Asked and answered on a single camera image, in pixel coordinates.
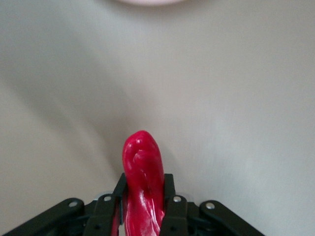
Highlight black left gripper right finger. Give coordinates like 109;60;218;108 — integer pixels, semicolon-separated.
161;173;267;236

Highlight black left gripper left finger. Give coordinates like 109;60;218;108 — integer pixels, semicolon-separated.
0;173;129;236

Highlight pink plate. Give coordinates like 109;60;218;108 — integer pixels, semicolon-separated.
117;0;189;6

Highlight red chili pepper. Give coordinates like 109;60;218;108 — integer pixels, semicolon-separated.
110;130;166;236

